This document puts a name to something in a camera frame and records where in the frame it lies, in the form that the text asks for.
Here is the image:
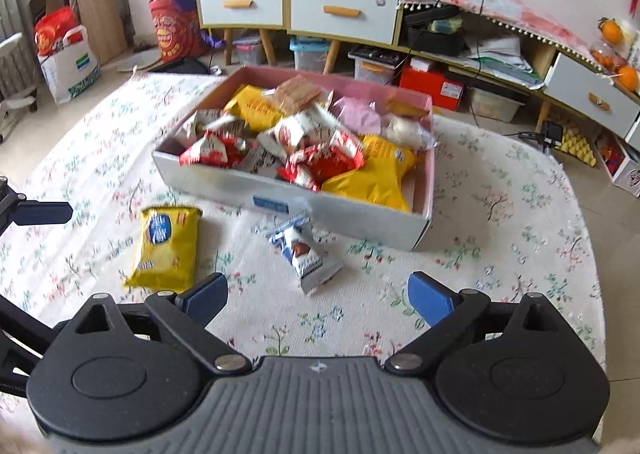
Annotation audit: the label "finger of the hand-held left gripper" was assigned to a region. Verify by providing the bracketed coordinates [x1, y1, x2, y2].
[0, 295, 57, 387]
[0, 177, 74, 237]

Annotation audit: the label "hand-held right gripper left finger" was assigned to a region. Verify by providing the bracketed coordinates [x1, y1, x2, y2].
[75, 273, 252, 375]

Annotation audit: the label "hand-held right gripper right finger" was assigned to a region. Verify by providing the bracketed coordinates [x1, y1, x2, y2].
[387, 271, 563, 375]

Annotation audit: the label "yellow packet with blue label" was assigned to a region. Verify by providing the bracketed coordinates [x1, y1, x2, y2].
[122, 207, 202, 292]

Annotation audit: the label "small blue white snack packet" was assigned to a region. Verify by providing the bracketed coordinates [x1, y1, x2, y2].
[265, 215, 343, 296]

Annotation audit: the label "pink and white cardboard box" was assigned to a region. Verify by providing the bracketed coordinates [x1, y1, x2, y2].
[152, 65, 435, 252]

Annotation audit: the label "yellow snack packet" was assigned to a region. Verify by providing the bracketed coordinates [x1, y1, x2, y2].
[225, 84, 286, 132]
[360, 134, 418, 175]
[320, 167, 413, 212]

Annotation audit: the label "red snack packet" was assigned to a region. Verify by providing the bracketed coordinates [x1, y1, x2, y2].
[277, 144, 365, 191]
[179, 131, 246, 169]

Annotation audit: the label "white packet with black print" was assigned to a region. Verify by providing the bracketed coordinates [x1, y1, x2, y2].
[236, 144, 287, 179]

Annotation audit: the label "clear packet with white cake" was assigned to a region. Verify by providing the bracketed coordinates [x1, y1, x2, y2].
[382, 114, 436, 150]

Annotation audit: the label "pink clear rice cracker packet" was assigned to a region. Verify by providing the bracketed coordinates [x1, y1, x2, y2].
[332, 97, 383, 135]

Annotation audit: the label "brown wafer cracker packet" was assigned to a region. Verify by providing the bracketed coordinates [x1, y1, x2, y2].
[275, 76, 323, 115]

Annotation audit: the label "round white board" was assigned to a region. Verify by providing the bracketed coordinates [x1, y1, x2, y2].
[117, 52, 156, 72]

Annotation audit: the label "red cardboard box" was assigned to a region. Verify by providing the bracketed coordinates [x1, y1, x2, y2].
[400, 64, 466, 110]

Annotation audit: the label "yellow egg tray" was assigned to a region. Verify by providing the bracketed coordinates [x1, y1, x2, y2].
[560, 127, 598, 167]

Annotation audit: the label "red paper gift bag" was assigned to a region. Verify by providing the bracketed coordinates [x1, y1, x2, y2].
[149, 0, 206, 60]

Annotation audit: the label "white printed storage box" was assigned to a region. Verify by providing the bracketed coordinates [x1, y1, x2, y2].
[612, 149, 640, 197]

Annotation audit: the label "stack of papers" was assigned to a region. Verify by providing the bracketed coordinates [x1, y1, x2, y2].
[460, 34, 546, 85]

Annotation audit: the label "black box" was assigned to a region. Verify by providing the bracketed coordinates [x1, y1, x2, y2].
[404, 7, 466, 56]

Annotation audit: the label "low wooden console white drawers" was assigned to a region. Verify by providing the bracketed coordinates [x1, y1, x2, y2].
[397, 0, 640, 140]

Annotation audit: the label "clear plastic storage box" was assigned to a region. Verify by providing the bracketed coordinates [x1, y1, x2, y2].
[290, 37, 331, 72]

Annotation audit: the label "orange fruit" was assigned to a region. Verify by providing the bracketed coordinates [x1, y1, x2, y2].
[617, 65, 640, 91]
[598, 18, 623, 45]

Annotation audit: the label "clear jar of oranges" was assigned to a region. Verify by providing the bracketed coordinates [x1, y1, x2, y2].
[590, 40, 628, 72]

